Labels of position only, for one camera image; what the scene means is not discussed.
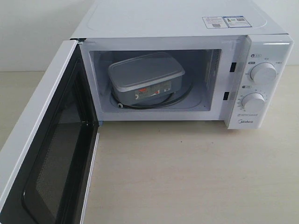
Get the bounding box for white microwave oven body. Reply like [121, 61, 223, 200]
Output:
[71, 0, 293, 129]

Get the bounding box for white microwave door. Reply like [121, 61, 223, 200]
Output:
[0, 40, 99, 224]

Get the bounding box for glass turntable plate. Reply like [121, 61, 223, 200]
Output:
[109, 70, 193, 110]

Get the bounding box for white control knob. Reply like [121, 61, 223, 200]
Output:
[241, 93, 265, 112]
[250, 63, 277, 84]

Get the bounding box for white and blue label sticker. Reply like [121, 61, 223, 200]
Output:
[202, 16, 251, 29]

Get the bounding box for upper white control knob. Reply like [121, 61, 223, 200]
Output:
[250, 63, 277, 84]

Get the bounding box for white plastic lidded container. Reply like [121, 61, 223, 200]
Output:
[108, 52, 185, 105]

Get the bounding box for lower white control knob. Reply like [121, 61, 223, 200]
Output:
[241, 93, 265, 112]

